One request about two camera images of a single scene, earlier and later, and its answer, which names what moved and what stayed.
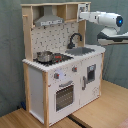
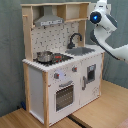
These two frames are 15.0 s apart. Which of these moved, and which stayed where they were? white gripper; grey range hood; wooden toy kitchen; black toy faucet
Moved: white gripper
Stayed: black toy faucet; wooden toy kitchen; grey range hood
